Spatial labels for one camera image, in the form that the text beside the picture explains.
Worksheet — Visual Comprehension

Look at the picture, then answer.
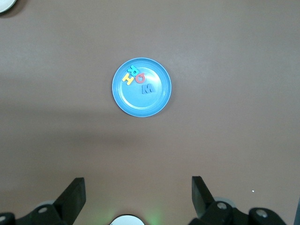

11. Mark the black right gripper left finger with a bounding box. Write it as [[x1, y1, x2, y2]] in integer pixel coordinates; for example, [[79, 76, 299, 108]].
[[0, 177, 87, 225]]

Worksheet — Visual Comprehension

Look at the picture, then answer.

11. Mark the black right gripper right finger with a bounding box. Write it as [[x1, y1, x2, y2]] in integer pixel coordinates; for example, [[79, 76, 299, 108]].
[[189, 175, 290, 225]]

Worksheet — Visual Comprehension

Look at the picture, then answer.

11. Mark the blue foam uppercase W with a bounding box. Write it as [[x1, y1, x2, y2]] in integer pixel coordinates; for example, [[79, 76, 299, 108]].
[[141, 83, 156, 95]]

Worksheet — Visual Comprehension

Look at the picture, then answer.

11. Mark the yellow foam letter H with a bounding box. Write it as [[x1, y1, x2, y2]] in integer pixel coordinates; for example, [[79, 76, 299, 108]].
[[121, 73, 135, 86]]

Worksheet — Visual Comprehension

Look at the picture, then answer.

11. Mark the teal foam letter R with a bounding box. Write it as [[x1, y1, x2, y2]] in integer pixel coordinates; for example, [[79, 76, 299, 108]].
[[126, 65, 140, 77]]

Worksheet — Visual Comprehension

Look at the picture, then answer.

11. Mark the blue plate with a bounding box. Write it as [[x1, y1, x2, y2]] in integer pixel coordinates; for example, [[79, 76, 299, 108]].
[[112, 57, 173, 118]]

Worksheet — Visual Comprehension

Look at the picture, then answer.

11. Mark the beige plate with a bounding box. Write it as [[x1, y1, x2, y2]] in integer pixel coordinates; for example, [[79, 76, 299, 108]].
[[0, 0, 18, 14]]

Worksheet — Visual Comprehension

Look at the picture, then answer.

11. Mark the brown table cover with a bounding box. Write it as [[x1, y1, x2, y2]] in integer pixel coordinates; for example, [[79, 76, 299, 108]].
[[0, 0, 300, 225]]

